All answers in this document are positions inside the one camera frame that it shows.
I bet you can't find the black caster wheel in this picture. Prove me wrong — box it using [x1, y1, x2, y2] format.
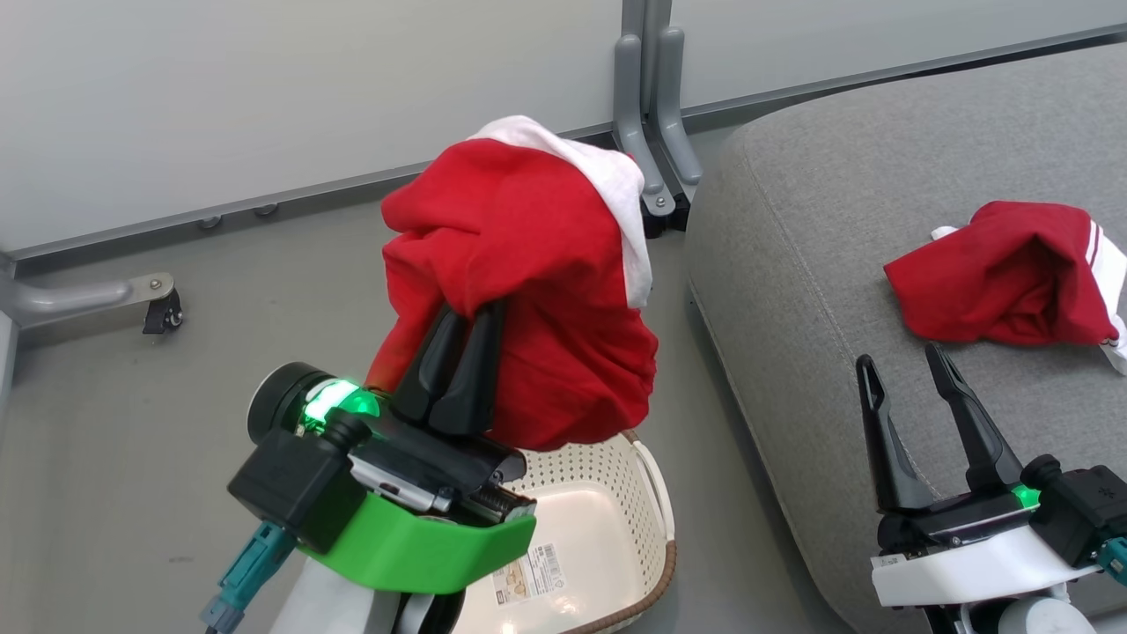
[640, 195, 691, 240]
[143, 288, 185, 336]

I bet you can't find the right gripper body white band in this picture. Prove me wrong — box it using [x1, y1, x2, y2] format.
[870, 487, 1103, 609]

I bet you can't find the grey horizontal table leg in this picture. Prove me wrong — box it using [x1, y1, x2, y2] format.
[0, 272, 176, 334]

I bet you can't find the red garment with white stripes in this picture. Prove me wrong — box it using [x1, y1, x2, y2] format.
[883, 200, 1127, 377]

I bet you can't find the red garment with white collar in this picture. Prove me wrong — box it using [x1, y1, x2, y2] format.
[365, 114, 660, 453]

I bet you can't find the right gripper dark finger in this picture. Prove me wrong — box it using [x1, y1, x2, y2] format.
[855, 354, 936, 515]
[924, 343, 1028, 495]

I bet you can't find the grey upright table leg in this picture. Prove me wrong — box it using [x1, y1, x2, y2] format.
[652, 0, 703, 188]
[613, 0, 677, 217]

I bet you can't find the teal plug black cable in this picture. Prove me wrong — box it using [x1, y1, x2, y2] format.
[200, 520, 299, 634]
[1095, 536, 1127, 588]

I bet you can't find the grey fabric sofa cushion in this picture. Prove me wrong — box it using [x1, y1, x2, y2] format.
[684, 43, 1127, 634]

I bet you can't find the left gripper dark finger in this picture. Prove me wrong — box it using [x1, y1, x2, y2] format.
[428, 299, 508, 439]
[391, 304, 469, 425]

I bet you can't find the paper label sticker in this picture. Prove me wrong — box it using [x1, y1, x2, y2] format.
[490, 542, 565, 608]

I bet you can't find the right teal plug black cable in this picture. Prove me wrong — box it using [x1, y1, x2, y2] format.
[1095, 536, 1127, 588]

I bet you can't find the cream perforated laundry basket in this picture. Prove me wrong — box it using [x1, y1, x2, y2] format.
[451, 429, 678, 634]

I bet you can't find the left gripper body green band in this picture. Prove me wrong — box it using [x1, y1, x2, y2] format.
[298, 412, 539, 596]

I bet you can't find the left teal plug black cable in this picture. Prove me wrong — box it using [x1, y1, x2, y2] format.
[200, 520, 299, 634]

